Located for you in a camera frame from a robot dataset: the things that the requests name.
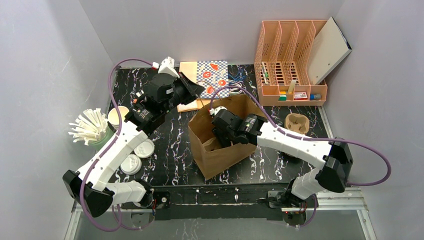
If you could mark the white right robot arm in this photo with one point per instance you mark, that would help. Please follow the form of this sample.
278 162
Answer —
332 161

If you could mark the orange file organizer rack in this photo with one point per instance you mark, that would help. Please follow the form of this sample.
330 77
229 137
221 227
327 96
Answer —
281 60

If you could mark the cardboard cup carrier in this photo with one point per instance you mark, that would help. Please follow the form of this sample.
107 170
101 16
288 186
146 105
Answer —
298 123

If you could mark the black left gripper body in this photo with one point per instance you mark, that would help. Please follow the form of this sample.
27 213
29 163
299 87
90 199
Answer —
185 90

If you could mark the checkered paper sheet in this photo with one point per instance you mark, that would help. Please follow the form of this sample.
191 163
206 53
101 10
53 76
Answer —
211 75

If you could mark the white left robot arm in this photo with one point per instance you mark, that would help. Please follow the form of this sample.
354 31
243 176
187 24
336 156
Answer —
89 185

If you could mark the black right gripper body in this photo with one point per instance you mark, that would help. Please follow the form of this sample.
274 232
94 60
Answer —
219 131

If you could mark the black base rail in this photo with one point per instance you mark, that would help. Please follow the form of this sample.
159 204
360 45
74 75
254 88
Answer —
270 194

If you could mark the white folder board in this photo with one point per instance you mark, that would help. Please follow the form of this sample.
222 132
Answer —
328 50

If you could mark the brown paper bag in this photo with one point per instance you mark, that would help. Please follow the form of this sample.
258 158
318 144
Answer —
209 156

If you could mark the white lid on table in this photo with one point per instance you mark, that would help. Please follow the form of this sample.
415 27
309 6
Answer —
145 149

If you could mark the stack of white lids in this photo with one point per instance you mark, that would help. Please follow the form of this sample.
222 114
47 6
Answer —
114 115

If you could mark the green cup of stirrers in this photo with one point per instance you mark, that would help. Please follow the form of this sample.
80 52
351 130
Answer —
90 127

